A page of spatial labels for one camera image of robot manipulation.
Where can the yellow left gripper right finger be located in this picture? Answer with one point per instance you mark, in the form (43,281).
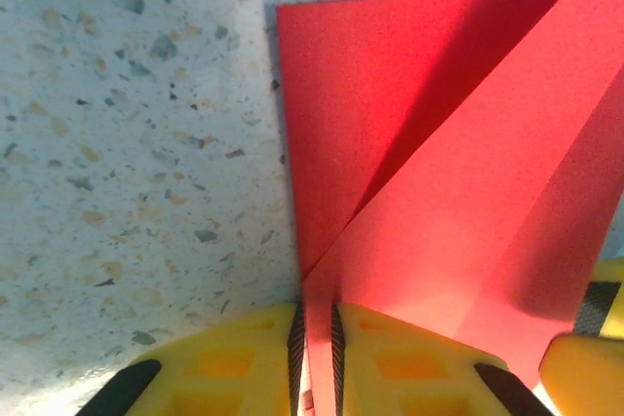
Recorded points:
(414,377)

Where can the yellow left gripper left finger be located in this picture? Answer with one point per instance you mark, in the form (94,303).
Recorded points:
(219,372)

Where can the red cloth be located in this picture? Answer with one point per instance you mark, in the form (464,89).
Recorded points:
(439,192)

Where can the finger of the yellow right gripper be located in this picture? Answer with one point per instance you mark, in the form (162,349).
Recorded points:
(590,382)
(607,299)

